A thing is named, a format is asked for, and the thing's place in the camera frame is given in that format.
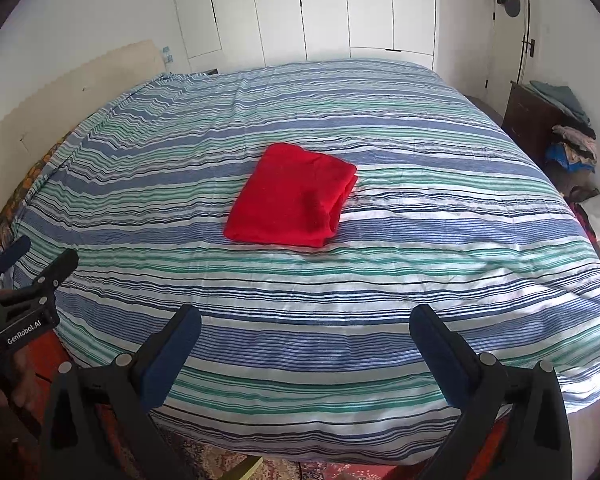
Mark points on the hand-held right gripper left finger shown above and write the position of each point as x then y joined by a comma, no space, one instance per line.
172,355

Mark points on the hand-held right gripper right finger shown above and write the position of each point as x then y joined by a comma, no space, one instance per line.
437,355

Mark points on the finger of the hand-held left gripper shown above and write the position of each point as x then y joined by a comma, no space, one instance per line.
60,265
12,252

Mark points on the red sweater with white figure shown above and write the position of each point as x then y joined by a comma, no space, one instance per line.
285,200

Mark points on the pile of clothes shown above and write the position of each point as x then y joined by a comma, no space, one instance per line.
575,145

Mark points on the orange floral bed sheet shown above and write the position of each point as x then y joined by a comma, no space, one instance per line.
10,210

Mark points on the orange shaggy rug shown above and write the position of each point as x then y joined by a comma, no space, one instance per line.
47,355

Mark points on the blue green striped bed cover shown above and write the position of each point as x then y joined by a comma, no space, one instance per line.
380,285

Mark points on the beige headboard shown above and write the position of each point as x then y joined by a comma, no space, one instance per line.
55,95

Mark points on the dark wooden dresser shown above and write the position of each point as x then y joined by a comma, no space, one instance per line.
527,115

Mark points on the white door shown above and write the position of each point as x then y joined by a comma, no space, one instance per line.
510,45

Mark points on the white wardrobe doors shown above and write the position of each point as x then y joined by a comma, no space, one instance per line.
305,10

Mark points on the yellow-green frame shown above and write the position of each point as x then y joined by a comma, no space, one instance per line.
252,469

